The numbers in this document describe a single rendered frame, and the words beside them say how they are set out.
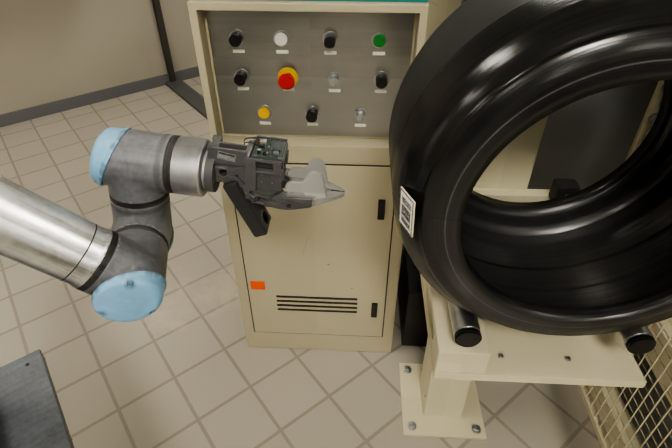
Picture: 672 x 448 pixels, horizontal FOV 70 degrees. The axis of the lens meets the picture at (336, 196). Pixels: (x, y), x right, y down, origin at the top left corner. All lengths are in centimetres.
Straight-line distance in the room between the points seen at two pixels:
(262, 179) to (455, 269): 31
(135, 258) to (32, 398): 63
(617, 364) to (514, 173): 41
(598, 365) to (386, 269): 76
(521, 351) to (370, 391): 93
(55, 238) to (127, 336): 146
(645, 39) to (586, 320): 43
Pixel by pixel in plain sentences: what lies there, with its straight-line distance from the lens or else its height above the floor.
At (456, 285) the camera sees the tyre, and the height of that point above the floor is 104.
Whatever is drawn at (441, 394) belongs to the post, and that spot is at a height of 14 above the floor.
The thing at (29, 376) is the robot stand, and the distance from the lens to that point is 134.
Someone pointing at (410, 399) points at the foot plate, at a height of 1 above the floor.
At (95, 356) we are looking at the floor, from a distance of 211.
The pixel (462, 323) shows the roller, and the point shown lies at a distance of 85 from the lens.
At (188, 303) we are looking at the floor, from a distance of 216.
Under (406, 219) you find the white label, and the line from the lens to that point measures 66.
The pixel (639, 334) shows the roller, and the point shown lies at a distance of 95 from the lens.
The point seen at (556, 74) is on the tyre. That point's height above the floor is 136.
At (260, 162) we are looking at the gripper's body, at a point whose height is 119.
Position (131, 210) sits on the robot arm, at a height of 111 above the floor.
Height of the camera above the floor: 156
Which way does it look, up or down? 36 degrees down
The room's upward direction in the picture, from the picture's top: straight up
